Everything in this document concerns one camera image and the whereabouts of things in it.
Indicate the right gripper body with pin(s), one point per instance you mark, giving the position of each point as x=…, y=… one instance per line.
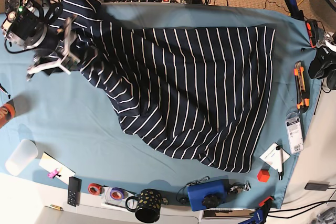
x=53, y=50

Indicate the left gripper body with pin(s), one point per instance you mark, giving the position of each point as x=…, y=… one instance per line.
x=328, y=40

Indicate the navy white striped t-shirt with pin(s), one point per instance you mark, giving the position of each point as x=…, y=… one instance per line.
x=199, y=93

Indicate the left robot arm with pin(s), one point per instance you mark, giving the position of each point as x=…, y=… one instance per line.
x=323, y=65

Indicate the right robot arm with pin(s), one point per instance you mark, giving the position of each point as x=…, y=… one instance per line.
x=28, y=25

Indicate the orange black clamp right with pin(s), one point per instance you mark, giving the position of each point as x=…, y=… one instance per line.
x=313, y=31

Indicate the orange black utility knife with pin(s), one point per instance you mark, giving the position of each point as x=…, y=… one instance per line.
x=303, y=94

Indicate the blue clamp top right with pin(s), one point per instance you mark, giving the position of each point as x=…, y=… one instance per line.
x=294, y=10

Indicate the light blue tablecloth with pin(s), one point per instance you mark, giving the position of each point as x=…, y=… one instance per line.
x=75, y=123

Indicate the clear plastic blister pack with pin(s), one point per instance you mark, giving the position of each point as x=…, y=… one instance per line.
x=294, y=132

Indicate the orange can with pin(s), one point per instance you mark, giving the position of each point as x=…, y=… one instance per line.
x=7, y=112

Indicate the white marker pen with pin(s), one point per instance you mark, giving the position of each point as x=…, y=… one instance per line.
x=279, y=163

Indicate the translucent plastic cup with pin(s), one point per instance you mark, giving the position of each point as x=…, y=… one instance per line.
x=21, y=157

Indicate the white cardboard sheet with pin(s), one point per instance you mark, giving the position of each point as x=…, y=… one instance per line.
x=49, y=164

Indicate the white paper card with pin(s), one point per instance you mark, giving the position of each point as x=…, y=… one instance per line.
x=270, y=156

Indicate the black remote control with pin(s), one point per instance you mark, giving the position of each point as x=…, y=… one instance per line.
x=74, y=187

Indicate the red cube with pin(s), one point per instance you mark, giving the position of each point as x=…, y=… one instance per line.
x=263, y=175

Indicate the red tape roll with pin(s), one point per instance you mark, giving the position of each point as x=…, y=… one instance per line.
x=95, y=189

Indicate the purple tape roll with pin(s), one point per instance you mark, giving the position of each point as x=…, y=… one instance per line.
x=117, y=193

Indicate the metal carabiner keys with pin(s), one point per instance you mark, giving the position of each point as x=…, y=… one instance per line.
x=237, y=188

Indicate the blue orange clamp bottom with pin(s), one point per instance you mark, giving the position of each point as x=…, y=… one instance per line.
x=260, y=215

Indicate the black mug gold dots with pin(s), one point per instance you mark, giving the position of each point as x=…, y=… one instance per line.
x=146, y=205

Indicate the blue box with black knob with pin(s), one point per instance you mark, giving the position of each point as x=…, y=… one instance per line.
x=206, y=195

